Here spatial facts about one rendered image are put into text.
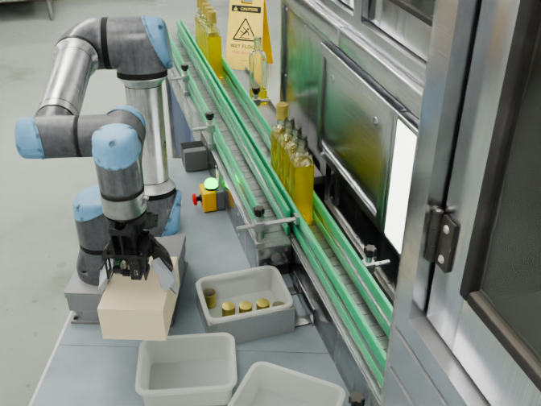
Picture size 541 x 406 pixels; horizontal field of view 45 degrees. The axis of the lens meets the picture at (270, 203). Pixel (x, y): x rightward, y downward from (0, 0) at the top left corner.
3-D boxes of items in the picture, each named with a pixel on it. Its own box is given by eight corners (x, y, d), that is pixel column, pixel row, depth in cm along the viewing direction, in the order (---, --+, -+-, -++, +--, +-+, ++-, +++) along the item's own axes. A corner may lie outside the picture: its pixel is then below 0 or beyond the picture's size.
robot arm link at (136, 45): (127, 226, 170) (105, 12, 149) (184, 224, 172) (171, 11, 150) (122, 247, 159) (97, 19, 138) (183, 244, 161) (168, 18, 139)
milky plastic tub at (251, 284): (295, 330, 165) (295, 304, 160) (209, 349, 160) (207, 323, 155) (275, 287, 179) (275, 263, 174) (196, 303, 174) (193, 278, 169)
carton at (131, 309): (102, 338, 122) (97, 308, 118) (122, 283, 135) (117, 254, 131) (166, 341, 121) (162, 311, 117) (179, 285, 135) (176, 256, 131)
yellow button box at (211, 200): (225, 210, 212) (224, 191, 208) (203, 213, 210) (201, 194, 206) (220, 199, 218) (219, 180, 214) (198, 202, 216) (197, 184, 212)
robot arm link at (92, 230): (81, 225, 170) (73, 180, 163) (133, 222, 171) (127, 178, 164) (74, 252, 160) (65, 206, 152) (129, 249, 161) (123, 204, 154)
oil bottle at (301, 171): (312, 222, 184) (315, 156, 172) (294, 225, 182) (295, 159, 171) (306, 211, 188) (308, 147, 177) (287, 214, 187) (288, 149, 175)
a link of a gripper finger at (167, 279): (171, 310, 121) (139, 278, 117) (176, 289, 126) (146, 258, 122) (184, 304, 120) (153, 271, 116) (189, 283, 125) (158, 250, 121)
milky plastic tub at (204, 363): (238, 413, 145) (237, 387, 141) (138, 421, 144) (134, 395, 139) (235, 356, 160) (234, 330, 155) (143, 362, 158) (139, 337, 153)
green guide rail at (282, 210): (290, 234, 178) (291, 209, 174) (287, 234, 178) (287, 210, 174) (179, 35, 319) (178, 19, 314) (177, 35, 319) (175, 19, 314)
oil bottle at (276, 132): (292, 191, 198) (294, 128, 186) (274, 194, 196) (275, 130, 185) (287, 182, 202) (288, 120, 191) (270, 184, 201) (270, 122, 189)
